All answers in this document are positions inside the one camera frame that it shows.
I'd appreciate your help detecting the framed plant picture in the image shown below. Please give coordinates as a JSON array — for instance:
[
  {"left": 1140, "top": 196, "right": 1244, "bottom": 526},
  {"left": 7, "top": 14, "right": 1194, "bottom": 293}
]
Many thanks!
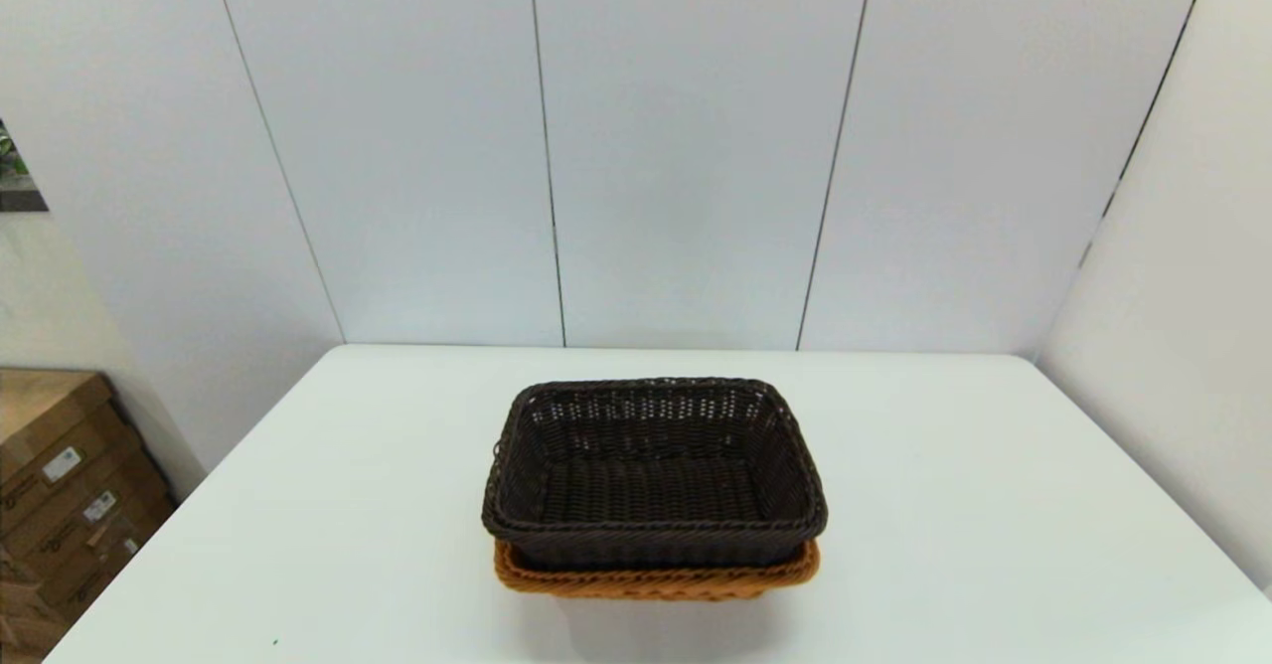
[{"left": 0, "top": 119, "right": 50, "bottom": 213}]

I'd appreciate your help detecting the dark brown wicker basket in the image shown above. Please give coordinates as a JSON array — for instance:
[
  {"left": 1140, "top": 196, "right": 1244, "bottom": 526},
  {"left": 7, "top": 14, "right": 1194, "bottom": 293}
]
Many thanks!
[{"left": 481, "top": 378, "right": 829, "bottom": 572}]

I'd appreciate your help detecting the orange wicker basket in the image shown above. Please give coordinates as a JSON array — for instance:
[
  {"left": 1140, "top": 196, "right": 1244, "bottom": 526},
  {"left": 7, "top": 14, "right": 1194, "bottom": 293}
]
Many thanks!
[{"left": 494, "top": 538, "right": 822, "bottom": 601}]

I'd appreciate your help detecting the plain cardboard box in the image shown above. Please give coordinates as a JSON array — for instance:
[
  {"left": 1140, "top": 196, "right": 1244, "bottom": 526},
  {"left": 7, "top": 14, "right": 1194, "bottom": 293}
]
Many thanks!
[{"left": 0, "top": 555, "right": 71, "bottom": 664}]

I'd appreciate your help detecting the cardboard box with white label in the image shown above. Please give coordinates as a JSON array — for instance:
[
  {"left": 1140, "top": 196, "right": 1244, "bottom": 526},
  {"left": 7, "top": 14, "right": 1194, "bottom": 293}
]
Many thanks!
[
  {"left": 35, "top": 493, "right": 178, "bottom": 625},
  {"left": 0, "top": 435, "right": 160, "bottom": 561},
  {"left": 0, "top": 368, "right": 128, "bottom": 486}
]

